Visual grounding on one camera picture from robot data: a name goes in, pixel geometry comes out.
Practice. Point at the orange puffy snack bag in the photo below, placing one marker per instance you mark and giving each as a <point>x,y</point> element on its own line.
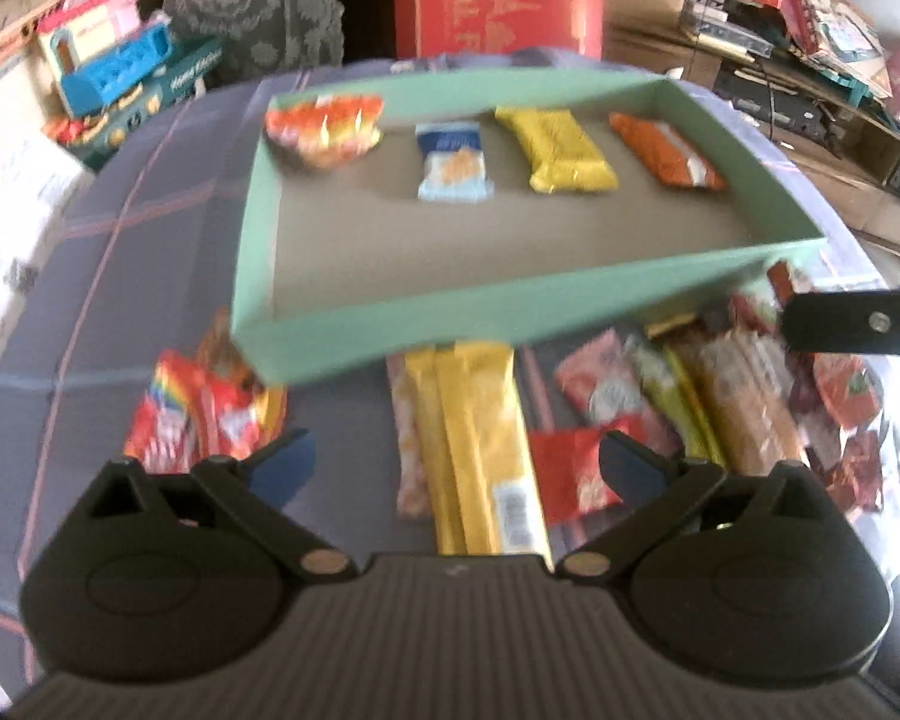
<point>327,131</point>

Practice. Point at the yellow wafer snack pack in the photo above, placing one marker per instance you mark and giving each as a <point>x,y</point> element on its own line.
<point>561,155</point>

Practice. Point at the purple plaid tablecloth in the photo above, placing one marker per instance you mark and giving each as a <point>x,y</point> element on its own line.
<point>146,259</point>

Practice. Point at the wooden tv cabinet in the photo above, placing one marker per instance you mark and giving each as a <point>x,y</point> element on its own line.
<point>844,150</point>

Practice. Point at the pink strawberry candy pack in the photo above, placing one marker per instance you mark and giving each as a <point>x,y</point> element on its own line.
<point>601,383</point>

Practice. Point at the mint green cardboard box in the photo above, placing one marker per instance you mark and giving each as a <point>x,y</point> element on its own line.
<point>340,267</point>

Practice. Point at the small orange round snack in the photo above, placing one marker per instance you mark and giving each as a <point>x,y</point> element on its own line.
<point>218,354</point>

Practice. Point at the yellow green snack bar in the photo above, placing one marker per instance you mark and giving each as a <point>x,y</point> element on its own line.
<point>664,379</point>

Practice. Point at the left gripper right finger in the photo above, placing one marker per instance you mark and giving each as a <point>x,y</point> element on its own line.
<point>662,496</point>

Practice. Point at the blue white cracker pack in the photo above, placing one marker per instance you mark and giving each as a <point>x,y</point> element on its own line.
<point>453,163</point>

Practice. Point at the white printed instruction sheet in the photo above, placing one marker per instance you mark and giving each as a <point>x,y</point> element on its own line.
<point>38,181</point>

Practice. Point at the grey lace cloth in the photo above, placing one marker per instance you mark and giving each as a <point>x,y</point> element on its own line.
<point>262,37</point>

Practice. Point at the pink patterned snack pack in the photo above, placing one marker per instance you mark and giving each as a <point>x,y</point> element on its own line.
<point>413,500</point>

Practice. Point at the long yellow snack bar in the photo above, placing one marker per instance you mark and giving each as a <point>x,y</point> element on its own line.
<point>475,452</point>

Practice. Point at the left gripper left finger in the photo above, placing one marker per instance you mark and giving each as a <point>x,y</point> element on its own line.
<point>252,494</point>

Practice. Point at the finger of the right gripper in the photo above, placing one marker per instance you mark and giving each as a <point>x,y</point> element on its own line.
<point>843,322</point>

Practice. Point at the toy kitchen playset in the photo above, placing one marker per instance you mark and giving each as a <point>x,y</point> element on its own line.
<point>87,73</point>

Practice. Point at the rainbow red candy bag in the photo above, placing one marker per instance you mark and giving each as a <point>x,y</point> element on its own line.
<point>189,413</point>

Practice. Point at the red candy pack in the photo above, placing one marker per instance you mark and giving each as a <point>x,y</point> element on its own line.
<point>567,469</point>

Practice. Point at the orange white snack pack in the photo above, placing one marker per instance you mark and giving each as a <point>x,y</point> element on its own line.
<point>666,154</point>

